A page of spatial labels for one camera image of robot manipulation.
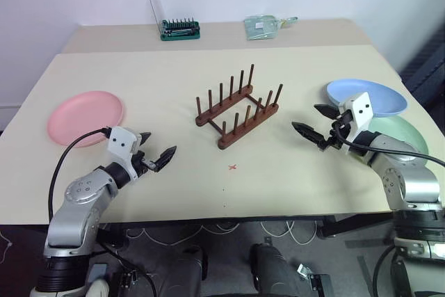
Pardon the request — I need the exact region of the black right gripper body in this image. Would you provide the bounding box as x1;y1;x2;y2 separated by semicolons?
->
318;110;352;152

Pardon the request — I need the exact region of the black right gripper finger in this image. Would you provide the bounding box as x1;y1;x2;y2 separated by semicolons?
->
314;103;339;121
291;121;323;149

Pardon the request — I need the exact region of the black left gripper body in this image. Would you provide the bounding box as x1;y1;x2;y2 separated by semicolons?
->
131;139;157;177

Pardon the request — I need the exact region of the wooden dish rack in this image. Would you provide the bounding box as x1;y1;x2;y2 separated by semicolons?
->
194;63;284;151

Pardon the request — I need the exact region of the blue round plate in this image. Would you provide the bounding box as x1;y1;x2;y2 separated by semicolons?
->
325;79;409;119

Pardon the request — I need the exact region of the pink round plate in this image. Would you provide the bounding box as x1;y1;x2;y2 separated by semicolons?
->
47;90;127;148

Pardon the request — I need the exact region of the green round plate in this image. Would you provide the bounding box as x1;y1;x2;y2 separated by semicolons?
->
366;114;430;159

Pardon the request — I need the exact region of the clear plastic bag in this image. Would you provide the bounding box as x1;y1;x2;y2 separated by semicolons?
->
243;14;280;42

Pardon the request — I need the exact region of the green screwdriver bit case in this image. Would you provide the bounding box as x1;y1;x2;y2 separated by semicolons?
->
148;0;202;42

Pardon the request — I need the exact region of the dark rounded shape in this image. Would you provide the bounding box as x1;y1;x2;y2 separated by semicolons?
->
249;242;304;297
152;244;210;297

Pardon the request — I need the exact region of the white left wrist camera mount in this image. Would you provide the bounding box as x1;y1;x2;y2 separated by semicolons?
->
105;125;143;184

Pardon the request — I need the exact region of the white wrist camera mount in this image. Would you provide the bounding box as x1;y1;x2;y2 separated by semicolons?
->
337;91;375;155
105;125;143;184

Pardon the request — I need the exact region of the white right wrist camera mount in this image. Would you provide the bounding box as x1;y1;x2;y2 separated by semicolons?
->
337;91;375;155

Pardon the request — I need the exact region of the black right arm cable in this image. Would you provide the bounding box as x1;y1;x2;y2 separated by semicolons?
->
334;119;445;168

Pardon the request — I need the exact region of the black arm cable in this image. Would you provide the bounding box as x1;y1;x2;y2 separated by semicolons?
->
334;119;445;168
47;127;111;222

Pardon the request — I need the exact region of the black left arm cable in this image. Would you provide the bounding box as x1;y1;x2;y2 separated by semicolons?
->
47;127;111;222

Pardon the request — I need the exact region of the black table frame bar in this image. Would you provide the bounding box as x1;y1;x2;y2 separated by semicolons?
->
317;211;396;239

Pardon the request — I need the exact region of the white floor cable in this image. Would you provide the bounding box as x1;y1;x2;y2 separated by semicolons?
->
200;219;318;246

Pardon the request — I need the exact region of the black floor cable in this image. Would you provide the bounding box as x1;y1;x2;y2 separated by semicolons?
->
97;239;159;297

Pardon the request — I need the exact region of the metal floor bracket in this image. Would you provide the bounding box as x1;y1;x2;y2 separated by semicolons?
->
296;263;335;297

